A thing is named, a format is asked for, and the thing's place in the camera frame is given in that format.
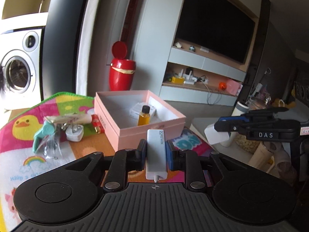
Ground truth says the glass jar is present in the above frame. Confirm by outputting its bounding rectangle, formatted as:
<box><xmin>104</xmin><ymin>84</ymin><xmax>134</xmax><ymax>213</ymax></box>
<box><xmin>248</xmin><ymin>94</ymin><xmax>274</xmax><ymax>112</ymax></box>

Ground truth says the clear plastic bag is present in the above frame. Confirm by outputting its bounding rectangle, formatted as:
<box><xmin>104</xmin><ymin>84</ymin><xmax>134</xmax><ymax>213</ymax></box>
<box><xmin>40</xmin><ymin>135</ymin><xmax>64</xmax><ymax>160</ymax></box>

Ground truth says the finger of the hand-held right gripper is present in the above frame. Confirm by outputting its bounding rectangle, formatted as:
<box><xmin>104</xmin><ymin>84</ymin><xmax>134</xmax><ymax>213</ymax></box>
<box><xmin>241</xmin><ymin>107</ymin><xmax>289</xmax><ymax>119</ymax></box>
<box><xmin>214</xmin><ymin>116</ymin><xmax>276</xmax><ymax>134</ymax></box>

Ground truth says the white washing machine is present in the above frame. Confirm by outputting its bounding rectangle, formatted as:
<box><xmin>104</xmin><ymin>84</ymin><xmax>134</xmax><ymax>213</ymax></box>
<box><xmin>0</xmin><ymin>27</ymin><xmax>44</xmax><ymax>102</ymax></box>

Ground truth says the white power adapter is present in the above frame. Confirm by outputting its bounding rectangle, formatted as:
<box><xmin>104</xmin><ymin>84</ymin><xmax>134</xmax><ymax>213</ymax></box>
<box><xmin>145</xmin><ymin>129</ymin><xmax>168</xmax><ymax>182</ymax></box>

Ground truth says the amber liquid bottle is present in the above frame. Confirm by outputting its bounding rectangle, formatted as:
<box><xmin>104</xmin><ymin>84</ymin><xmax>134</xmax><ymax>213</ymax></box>
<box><xmin>137</xmin><ymin>105</ymin><xmax>151</xmax><ymax>126</ymax></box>

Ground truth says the white charger cube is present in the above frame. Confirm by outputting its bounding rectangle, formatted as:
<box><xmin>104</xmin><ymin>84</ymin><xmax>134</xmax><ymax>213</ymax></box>
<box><xmin>204</xmin><ymin>124</ymin><xmax>231</xmax><ymax>145</ymax></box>

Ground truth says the black television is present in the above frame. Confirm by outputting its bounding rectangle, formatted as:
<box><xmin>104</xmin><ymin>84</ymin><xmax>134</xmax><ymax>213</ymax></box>
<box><xmin>175</xmin><ymin>0</ymin><xmax>256</xmax><ymax>65</ymax></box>

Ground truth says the white wall plug charger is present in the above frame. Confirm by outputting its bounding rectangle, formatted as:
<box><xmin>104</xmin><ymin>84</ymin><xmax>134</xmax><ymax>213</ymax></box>
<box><xmin>65</xmin><ymin>123</ymin><xmax>84</xmax><ymax>142</ymax></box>

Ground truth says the pink shelf box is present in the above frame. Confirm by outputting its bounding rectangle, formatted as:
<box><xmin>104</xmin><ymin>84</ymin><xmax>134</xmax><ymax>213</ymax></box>
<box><xmin>225</xmin><ymin>78</ymin><xmax>242</xmax><ymax>95</ymax></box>

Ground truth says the colourful cartoon play mat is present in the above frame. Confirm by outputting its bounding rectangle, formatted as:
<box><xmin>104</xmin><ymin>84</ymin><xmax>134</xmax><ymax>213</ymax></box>
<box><xmin>0</xmin><ymin>91</ymin><xmax>211</xmax><ymax>232</ymax></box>

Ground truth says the red trash can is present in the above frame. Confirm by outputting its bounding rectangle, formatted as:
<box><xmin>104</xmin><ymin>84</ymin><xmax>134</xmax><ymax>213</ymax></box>
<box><xmin>108</xmin><ymin>41</ymin><xmax>136</xmax><ymax>92</ymax></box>

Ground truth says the pink cardboard box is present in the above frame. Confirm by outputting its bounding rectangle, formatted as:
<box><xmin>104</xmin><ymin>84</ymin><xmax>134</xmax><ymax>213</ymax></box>
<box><xmin>94</xmin><ymin>90</ymin><xmax>187</xmax><ymax>152</ymax></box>

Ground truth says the white thermos bottle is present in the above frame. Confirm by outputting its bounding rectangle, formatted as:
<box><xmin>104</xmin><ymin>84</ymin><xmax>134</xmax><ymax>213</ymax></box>
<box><xmin>221</xmin><ymin>101</ymin><xmax>249</xmax><ymax>148</ymax></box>

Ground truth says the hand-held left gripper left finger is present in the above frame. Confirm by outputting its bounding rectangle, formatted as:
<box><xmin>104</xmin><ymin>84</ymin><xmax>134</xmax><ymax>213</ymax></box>
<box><xmin>65</xmin><ymin>139</ymin><xmax>148</xmax><ymax>192</ymax></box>

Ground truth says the cream tube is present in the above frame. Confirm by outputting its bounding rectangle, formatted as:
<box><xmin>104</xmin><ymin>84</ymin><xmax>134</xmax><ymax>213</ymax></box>
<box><xmin>44</xmin><ymin>113</ymin><xmax>93</xmax><ymax>126</ymax></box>

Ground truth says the grey television cabinet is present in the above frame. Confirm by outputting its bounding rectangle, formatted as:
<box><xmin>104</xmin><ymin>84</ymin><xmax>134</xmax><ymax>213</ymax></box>
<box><xmin>160</xmin><ymin>45</ymin><xmax>247</xmax><ymax>107</ymax></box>

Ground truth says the teal hand tool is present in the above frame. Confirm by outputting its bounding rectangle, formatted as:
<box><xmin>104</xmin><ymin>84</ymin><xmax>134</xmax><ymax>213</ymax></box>
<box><xmin>33</xmin><ymin>122</ymin><xmax>56</xmax><ymax>153</ymax></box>

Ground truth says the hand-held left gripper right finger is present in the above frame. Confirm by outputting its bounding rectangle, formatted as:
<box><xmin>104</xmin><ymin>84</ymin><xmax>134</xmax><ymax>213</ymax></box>
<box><xmin>166</xmin><ymin>139</ymin><xmax>252</xmax><ymax>192</ymax></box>

